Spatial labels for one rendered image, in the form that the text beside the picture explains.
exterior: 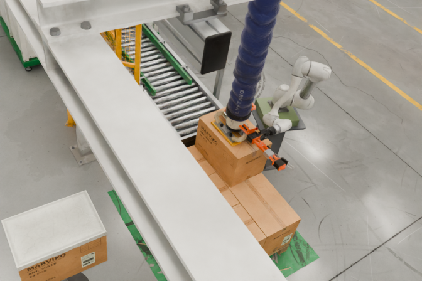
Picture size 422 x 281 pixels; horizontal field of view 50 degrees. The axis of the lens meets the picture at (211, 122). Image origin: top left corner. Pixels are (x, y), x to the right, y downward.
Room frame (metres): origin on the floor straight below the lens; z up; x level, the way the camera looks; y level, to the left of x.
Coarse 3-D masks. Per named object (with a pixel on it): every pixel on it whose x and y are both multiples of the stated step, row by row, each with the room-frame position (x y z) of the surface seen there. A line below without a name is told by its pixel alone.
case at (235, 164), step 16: (208, 128) 2.99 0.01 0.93; (208, 144) 2.96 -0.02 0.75; (224, 144) 2.81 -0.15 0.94; (240, 144) 2.85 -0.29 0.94; (208, 160) 2.93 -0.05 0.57; (224, 160) 2.78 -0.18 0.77; (240, 160) 2.68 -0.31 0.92; (256, 160) 2.84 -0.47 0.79; (224, 176) 2.75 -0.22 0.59; (240, 176) 2.72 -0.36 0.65
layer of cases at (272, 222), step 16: (208, 176) 2.75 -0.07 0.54; (256, 176) 2.86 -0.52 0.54; (224, 192) 2.60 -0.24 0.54; (240, 192) 2.63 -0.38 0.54; (256, 192) 2.67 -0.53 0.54; (272, 192) 2.70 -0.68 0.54; (240, 208) 2.45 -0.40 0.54; (256, 208) 2.49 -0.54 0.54; (272, 208) 2.52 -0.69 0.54; (288, 208) 2.55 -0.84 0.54; (256, 224) 2.32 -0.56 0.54; (272, 224) 2.35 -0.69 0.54; (288, 224) 2.38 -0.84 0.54; (272, 240) 2.27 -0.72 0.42; (288, 240) 2.44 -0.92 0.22
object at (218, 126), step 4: (220, 120) 3.08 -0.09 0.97; (212, 124) 3.02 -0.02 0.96; (216, 124) 3.01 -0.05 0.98; (220, 124) 3.00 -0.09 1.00; (224, 124) 3.04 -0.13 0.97; (216, 128) 2.98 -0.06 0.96; (220, 128) 2.97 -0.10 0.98; (220, 132) 2.93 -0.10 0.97; (224, 132) 2.93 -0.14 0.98; (232, 132) 2.95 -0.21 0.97; (224, 136) 2.89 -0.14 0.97; (228, 136) 2.89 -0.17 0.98; (232, 136) 2.90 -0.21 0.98; (228, 140) 2.84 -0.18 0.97; (232, 140) 2.84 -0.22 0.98; (232, 144) 2.80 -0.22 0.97; (236, 144) 2.82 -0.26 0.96
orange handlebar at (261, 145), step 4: (252, 104) 3.25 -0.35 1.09; (252, 108) 3.20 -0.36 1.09; (244, 124) 2.96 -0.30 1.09; (248, 128) 2.92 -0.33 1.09; (260, 140) 2.79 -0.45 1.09; (256, 144) 2.75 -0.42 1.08; (260, 144) 2.74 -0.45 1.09; (264, 144) 2.75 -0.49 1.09; (260, 148) 2.71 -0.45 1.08; (272, 160) 2.60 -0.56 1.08; (284, 168) 2.54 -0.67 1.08
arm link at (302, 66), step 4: (300, 56) 3.35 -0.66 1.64; (304, 56) 3.35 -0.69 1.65; (296, 60) 3.34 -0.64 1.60; (300, 60) 3.31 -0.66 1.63; (304, 60) 3.31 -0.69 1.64; (296, 64) 3.30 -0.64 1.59; (300, 64) 3.29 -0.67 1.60; (304, 64) 3.29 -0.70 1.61; (308, 64) 3.29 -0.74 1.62; (296, 68) 3.27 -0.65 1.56; (300, 68) 3.27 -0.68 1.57; (304, 68) 3.27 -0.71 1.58; (308, 68) 3.27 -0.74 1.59; (292, 72) 3.29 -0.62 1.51; (296, 72) 3.26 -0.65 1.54; (300, 72) 3.26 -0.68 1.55; (304, 72) 3.26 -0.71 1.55; (308, 72) 3.25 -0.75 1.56; (300, 76) 3.24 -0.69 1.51
